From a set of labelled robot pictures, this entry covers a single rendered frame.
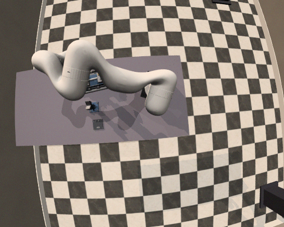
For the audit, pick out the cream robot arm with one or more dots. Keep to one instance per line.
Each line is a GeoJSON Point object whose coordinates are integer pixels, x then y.
{"type": "Point", "coordinates": [69, 73]}

